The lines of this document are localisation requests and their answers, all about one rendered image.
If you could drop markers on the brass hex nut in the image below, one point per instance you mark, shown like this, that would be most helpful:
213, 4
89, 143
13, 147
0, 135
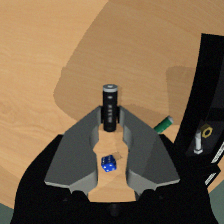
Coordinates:
205, 130

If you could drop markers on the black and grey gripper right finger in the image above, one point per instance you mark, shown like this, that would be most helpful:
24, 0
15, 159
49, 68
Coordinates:
155, 162

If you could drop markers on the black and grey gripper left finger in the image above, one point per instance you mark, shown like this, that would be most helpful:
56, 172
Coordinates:
66, 164

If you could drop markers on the black battery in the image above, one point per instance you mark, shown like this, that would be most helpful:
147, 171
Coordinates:
110, 94

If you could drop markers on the green battery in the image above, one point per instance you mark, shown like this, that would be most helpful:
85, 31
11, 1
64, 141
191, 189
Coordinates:
164, 124

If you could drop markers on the black rack of three labelled bins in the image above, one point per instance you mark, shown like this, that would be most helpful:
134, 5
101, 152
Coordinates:
204, 100

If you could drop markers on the blue die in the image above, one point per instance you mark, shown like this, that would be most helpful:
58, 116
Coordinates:
108, 163

